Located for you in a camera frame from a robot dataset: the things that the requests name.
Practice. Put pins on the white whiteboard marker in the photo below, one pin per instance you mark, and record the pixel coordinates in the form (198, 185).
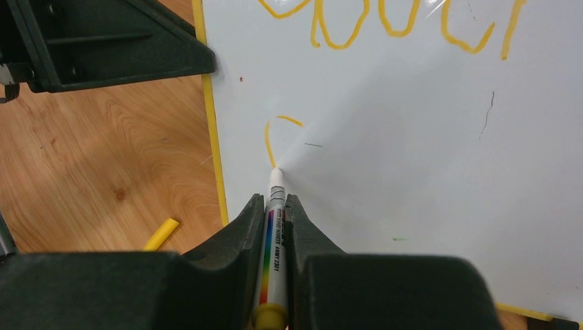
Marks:
(271, 297)

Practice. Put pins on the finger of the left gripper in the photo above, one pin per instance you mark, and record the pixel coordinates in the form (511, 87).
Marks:
(58, 46)

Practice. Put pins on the yellow-framed whiteboard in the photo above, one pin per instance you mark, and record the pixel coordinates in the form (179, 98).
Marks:
(413, 127)

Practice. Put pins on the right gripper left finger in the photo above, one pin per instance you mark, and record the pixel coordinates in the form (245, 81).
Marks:
(210, 287)

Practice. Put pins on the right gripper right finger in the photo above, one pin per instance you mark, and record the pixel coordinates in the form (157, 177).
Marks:
(332, 289)

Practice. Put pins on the yellow marker cap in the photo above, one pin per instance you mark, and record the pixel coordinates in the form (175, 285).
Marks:
(161, 235)

